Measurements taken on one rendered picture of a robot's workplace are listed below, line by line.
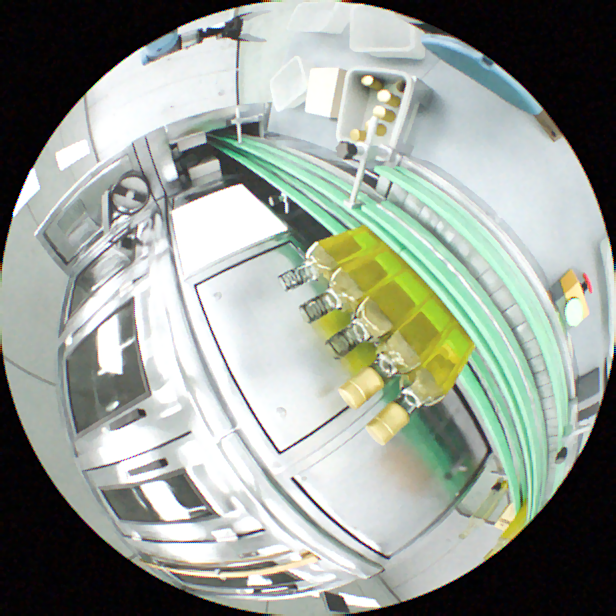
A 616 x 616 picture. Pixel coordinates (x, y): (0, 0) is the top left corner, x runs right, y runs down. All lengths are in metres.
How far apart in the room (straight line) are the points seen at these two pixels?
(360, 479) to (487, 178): 0.65
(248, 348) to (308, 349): 0.12
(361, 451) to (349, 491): 0.09
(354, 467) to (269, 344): 0.31
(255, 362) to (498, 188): 0.59
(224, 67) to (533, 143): 3.90
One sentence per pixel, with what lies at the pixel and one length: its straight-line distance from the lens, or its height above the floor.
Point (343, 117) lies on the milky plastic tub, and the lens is 0.54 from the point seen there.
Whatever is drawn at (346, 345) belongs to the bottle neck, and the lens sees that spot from 0.21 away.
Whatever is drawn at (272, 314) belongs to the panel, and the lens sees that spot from 0.38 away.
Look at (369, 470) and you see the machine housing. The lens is 0.44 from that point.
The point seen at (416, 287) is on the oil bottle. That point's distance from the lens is 0.29.
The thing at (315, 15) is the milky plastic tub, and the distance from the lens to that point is 0.95.
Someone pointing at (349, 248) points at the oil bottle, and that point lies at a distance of 0.28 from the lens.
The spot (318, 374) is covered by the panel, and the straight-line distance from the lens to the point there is 0.34.
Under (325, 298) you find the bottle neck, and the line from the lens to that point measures 0.24.
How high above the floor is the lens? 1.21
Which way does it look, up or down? 19 degrees down
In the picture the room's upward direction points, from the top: 120 degrees counter-clockwise
